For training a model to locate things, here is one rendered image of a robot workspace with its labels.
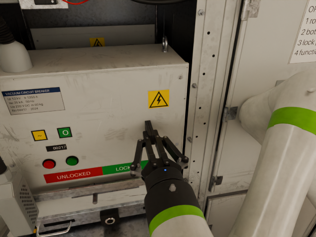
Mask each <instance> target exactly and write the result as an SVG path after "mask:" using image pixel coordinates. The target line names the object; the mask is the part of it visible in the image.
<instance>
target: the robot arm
mask: <svg viewBox="0 0 316 237"><path fill-rule="evenodd" d="M239 121H240V124H241V126H242V128H243V129H244V130H245V131H246V132H247V133H248V134H250V135H251V136H252V137H253V138H254V139H255V140H256V141H257V142H258V143H259V144H260V145H261V146H262V147H261V151H260V154H259V158H258V161H257V165H256V168H255V171H254V174H253V177H252V180H251V183H250V186H249V189H248V191H247V194H246V196H245V199H244V201H243V204H242V206H241V208H240V211H239V213H238V215H237V218H236V220H235V222H234V224H233V226H232V228H231V231H230V233H229V235H228V237H292V233H293V230H294V227H295V224H296V221H297V218H298V216H299V213H300V210H301V207H302V204H303V202H304V199H305V197H306V196H307V198H308V199H309V200H310V202H311V203H312V205H313V206H314V208H315V209H316V69H309V70H304V71H300V72H298V73H296V74H294V75H293V76H291V77H290V78H288V79H287V80H285V81H283V82H282V83H280V84H279V85H277V86H276V87H274V88H272V89H270V90H268V91H266V92H263V93H261V94H258V95H255V96H253V97H251V98H249V99H247V100H246V101H245V102H244V103H243V105H242V106H241V108H240V111H239ZM152 145H155V147H156V148H157V152H158V156H159V158H156V157H155V154H154V152H153V148H152ZM143 147H145V149H146V152H147V156H148V163H147V164H146V165H145V167H144V168H143V169H142V167H141V159H142V150H143ZM164 148H165V149H166V150H167V152H168V153H169V154H170V155H171V157H172V158H173V159H174V161H175V162H174V161H172V160H171V159H169V158H168V156H167V153H166V152H165V149H164ZM188 164H189V158H188V157H186V156H185V155H183V154H181V152H180V151H179V150H178V149H177V148H176V146H175V145H174V144H173V143H172V142H171V140H170V139H169V138H168V137H167V136H163V137H160V136H159V134H158V131H157V130H153V127H152V124H151V121H150V120H147V121H145V131H143V140H142V139H139V140H138V141H137V146H136V151H135V156H134V161H133V162H132V164H131V165H130V175H131V176H132V177H135V176H136V175H138V176H141V178H142V180H143V181H144V182H145V186H146V190H147V194H146V196H145V198H144V205H145V211H146V216H147V222H148V227H149V233H150V237H214V236H213V234H212V233H211V231H210V229H209V227H208V224H207V222H206V220H205V217H204V215H203V212H202V210H201V208H200V205H199V203H198V200H197V198H196V195H195V193H194V191H193V188H192V187H191V185H190V184H188V183H187V182H185V181H184V178H183V176H182V169H183V168H184V169H187V168H188Z"/></svg>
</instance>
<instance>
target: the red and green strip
mask: <svg viewBox="0 0 316 237"><path fill-rule="evenodd" d="M147 163H148V160H145V161H141V167H142V169H143V168H144V167H145V165H146V164H147ZM131 164H132V162H131V163H124V164H117V165H111V166H102V167H95V168H88V169H81V170H74V171H68V172H61V173H54V174H45V175H44V178H45V181H46V183H53V182H61V181H68V180H74V179H81V178H87V177H94V176H100V175H107V174H116V173H122V172H129V171H130V165H131Z"/></svg>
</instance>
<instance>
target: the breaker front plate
mask: <svg viewBox="0 0 316 237"><path fill-rule="evenodd" d="M187 71H188V67H187V66H182V67H168V68H155V69H141V70H127V71H108V72H95V73H81V74H68V75H54V76H41V77H27V78H13V79H0V157H1V158H2V160H3V162H4V163H5V165H7V166H8V167H9V169H10V171H11V172H18V173H19V174H21V175H22V176H24V178H25V180H26V182H27V185H28V187H29V189H30V191H31V194H32V195H35V194H41V193H47V192H53V191H60V190H68V189H74V188H80V187H86V186H93V185H94V183H95V185H99V184H105V183H111V182H120V181H126V180H132V179H139V178H141V176H138V175H136V176H135V177H132V176H131V175H130V171H129V172H122V173H116V174H107V175H100V176H94V177H87V178H81V179H74V180H68V181H61V182H53V183H46V181H45V178H44V175H45V174H54V173H61V172H68V171H74V170H81V169H88V168H95V167H102V166H111V165H117V164H124V163H131V162H133V161H134V156H135V151H136V146H137V141H138V140H139V139H142V140H143V131H145V121H147V120H150V121H151V124H152V127H153V130H157V131H158V134H159V136H160V137H163V136H167V137H168V138H169V139H170V140H171V142H172V143H173V144H174V145H175V146H176V148H177V149H178V150H179V151H180V152H181V153H182V137H183V123H184V110H185V97H186V84H187ZM50 87H60V91H61V95H62V99H63V103H64V107H65V110H62V111H47V112H37V113H27V114H18V115H11V114H10V112H9V110H8V107H7V104H6V102H5V99H4V97H3V95H2V91H14V90H26V89H38V88H50ZM168 89H169V107H162V108H152V109H149V105H148V91H157V90H168ZM62 127H70V128H71V133H72V137H68V138H59V135H58V131H57V128H62ZM36 130H45V132H46V135H47V139H48V140H43V141H34V138H33V136H32V133H31V131H36ZM61 144H66V147H67V150H57V151H49V152H47V149H46V146H53V145H61ZM69 156H76V157H77V158H78V159H79V162H78V164H76V165H75V166H70V165H68V164H66V158H67V157H69ZM45 159H53V160H54V161H55V162H56V166H55V167H54V168H52V169H47V168H45V167H44V166H43V165H42V162H43V161H44V160H45ZM146 194H147V190H146V186H145V185H142V186H136V187H130V188H124V189H118V190H110V191H104V192H98V201H97V204H95V205H94V204H93V193H92V194H86V195H80V196H74V197H66V198H60V199H54V200H48V201H42V202H36V205H37V207H38V209H39V215H38V218H39V217H44V216H50V215H55V214H61V213H68V212H74V211H79V210H85V209H91V208H97V207H102V206H108V205H115V204H121V203H126V202H132V201H137V200H143V199H144V198H145V196H146Z"/></svg>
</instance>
